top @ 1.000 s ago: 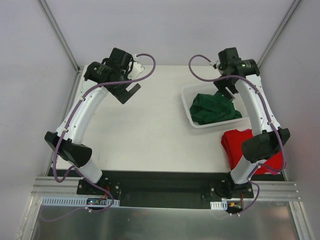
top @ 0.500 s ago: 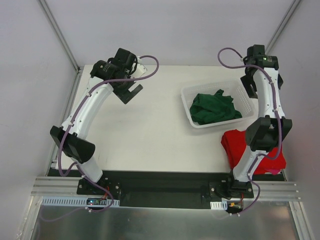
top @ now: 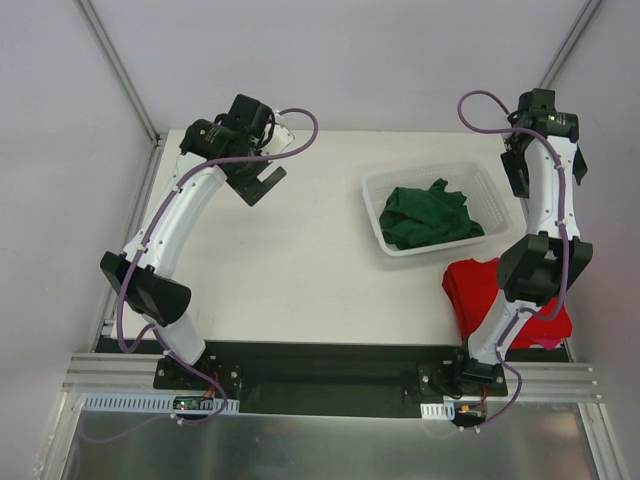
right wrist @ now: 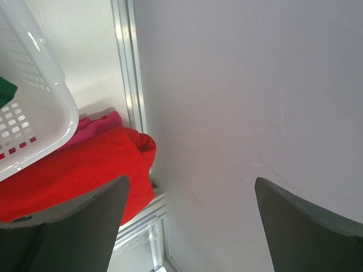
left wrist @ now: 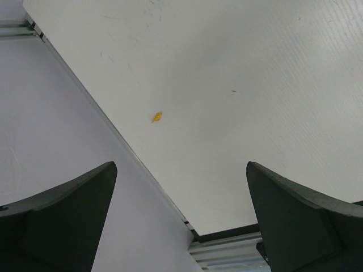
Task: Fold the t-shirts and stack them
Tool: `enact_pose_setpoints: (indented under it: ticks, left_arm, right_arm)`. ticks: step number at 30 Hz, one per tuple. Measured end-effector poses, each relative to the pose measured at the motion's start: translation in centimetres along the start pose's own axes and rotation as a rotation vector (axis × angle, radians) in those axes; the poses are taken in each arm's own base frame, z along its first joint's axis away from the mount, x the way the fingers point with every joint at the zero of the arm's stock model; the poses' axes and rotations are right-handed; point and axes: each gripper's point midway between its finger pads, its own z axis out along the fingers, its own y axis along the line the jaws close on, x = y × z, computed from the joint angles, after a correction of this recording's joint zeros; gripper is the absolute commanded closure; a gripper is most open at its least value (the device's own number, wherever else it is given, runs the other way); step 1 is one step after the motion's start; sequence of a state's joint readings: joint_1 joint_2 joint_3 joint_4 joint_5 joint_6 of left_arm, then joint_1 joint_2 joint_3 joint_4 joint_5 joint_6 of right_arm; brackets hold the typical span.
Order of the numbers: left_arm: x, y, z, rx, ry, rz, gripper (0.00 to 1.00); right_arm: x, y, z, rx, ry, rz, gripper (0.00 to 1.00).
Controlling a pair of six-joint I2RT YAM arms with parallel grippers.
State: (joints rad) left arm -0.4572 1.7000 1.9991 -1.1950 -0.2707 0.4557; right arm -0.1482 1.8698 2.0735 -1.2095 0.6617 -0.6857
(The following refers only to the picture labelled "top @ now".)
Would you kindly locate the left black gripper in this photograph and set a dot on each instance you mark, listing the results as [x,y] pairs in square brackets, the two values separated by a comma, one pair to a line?
[255,185]

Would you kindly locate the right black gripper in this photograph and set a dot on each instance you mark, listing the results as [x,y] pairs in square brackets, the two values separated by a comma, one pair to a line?
[513,173]

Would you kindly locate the white plastic basket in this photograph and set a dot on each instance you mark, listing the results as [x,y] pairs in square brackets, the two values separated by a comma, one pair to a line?
[484,202]

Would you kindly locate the green t shirt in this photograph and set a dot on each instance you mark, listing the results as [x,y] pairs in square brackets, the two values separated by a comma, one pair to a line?
[415,218]

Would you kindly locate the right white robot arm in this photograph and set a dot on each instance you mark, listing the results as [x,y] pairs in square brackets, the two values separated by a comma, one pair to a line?
[543,162]

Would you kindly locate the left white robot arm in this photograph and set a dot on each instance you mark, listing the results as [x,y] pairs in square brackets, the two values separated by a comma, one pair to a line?
[143,271]

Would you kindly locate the red folded t shirt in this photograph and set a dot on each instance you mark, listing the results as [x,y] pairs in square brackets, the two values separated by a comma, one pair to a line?
[471,287]

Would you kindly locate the pink folded t shirt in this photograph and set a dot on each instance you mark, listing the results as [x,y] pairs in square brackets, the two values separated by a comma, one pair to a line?
[546,343]

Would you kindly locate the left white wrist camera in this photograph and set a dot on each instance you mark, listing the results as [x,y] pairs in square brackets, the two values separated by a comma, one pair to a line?
[282,137]

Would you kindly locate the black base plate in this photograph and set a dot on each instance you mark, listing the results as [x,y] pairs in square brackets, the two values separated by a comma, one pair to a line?
[322,400]

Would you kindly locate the aluminium frame rail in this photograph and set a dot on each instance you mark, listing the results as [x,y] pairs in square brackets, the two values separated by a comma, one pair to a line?
[561,382]

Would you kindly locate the right white cable duct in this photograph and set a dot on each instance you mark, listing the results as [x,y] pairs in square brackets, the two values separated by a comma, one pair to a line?
[443,411]

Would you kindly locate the white cable duct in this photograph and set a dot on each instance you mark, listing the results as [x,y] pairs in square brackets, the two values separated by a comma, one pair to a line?
[158,403]
[443,411]

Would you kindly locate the left white cable duct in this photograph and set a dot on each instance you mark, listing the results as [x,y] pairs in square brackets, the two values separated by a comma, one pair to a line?
[158,403]

